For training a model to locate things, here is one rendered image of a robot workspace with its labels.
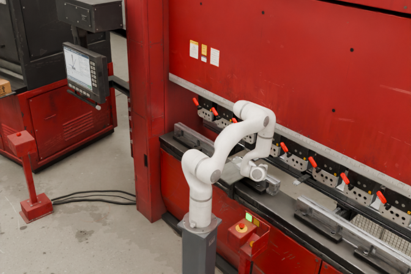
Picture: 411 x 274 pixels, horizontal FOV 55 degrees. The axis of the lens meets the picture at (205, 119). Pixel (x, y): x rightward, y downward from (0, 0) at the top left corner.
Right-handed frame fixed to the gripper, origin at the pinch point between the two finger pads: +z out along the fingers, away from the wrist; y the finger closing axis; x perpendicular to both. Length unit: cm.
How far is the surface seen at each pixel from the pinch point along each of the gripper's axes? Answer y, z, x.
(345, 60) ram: 66, -65, -36
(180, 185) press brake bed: -28, 43, 68
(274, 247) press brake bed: -46.0, -2.4, -15.8
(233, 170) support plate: -3.0, -4.8, 18.6
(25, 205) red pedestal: -77, 43, 207
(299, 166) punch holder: 8.9, -24.5, -22.6
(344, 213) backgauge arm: -16, 3, -54
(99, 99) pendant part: 27, -8, 124
